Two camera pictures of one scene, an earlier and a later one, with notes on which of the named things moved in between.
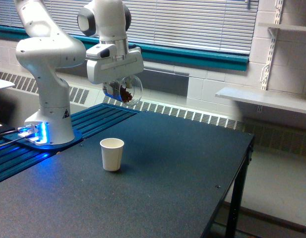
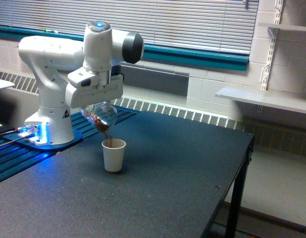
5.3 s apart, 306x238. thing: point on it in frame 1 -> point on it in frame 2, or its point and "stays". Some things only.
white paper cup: x=112 y=151 stays
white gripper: x=105 y=61 -> x=86 y=87
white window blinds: x=218 y=24 stays
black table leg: x=233 y=222 stays
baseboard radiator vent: x=289 y=139 stays
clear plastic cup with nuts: x=128 y=89 -> x=102 y=114
